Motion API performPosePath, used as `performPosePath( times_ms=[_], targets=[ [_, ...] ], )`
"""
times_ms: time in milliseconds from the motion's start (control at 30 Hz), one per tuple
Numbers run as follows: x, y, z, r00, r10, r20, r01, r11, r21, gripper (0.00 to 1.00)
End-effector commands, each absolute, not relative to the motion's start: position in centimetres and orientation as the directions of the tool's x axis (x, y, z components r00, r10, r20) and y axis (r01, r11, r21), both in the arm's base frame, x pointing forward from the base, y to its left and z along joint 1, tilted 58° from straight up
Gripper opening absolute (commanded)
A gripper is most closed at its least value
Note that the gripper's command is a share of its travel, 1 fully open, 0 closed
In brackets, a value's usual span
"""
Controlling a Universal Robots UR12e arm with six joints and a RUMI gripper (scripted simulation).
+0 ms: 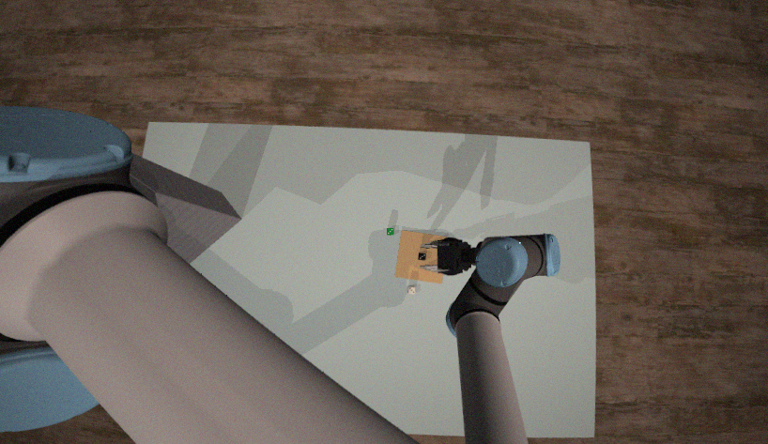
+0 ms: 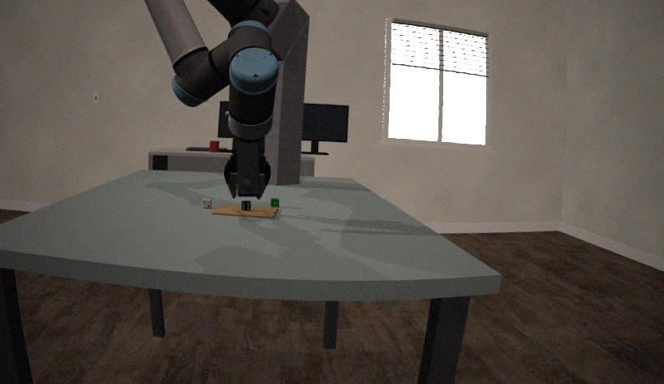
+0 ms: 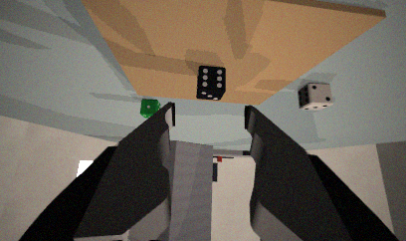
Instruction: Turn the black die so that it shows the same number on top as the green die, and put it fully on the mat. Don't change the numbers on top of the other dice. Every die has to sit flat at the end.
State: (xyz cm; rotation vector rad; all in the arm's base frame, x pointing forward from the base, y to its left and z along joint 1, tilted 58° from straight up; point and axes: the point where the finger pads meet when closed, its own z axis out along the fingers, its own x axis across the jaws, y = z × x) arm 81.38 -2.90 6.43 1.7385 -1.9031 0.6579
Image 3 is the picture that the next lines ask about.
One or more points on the orange flat mat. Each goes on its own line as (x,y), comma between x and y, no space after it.
(264,45)

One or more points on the white die with black pips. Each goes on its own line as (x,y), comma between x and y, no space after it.
(315,96)

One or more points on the green die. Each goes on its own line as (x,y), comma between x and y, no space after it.
(149,107)

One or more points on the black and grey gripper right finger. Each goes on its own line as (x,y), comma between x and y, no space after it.
(297,197)

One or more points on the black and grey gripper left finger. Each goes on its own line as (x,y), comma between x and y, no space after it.
(123,195)

